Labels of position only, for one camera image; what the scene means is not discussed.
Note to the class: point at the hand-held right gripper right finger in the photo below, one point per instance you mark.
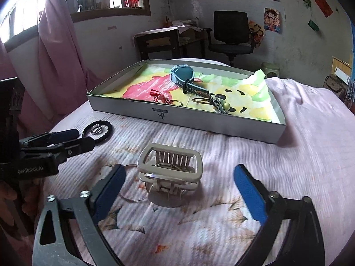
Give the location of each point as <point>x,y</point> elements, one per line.
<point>249,194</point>

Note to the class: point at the pink curtain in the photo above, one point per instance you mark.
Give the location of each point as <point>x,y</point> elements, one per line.
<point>55,47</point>

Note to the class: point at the green hanging bag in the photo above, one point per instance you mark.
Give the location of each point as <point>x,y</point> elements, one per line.
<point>314,25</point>

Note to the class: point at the cartoon wall poster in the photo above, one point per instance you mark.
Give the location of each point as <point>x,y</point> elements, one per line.
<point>272,19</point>

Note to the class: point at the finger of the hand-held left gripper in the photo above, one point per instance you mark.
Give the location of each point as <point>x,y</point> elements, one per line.
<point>77,145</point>
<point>66,134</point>

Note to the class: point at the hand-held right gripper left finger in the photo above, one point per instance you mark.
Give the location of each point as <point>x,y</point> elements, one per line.
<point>109,194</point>

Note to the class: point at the beige hair claw clip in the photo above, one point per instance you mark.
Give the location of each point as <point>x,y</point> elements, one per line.
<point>169,196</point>

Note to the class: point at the blue smartwatch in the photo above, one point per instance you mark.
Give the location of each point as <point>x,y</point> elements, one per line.
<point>180,74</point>

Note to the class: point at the red paper square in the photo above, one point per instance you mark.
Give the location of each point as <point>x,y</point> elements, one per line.
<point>324,6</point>

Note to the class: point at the person's left hand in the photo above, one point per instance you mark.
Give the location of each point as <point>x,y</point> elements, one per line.
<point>7,192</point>

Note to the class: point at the orange figures wall poster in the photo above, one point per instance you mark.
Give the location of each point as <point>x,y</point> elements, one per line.
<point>256,32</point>

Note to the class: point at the stack of papers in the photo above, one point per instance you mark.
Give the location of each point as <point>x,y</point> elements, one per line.
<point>183,23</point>

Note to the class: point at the colourful paper lining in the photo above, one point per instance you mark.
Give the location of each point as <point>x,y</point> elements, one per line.
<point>155,83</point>

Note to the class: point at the black office chair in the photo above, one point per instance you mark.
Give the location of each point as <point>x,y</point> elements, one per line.
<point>230,27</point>

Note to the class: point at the grey shallow cardboard box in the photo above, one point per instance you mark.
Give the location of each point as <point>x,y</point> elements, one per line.
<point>194,120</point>

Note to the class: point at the dark wooden desk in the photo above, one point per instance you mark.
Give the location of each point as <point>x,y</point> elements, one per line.
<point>155,37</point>

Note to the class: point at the wooden cabinet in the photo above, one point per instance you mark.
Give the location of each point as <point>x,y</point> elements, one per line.
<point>341,70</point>

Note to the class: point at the green stool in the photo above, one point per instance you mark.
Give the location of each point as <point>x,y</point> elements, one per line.
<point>270,70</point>

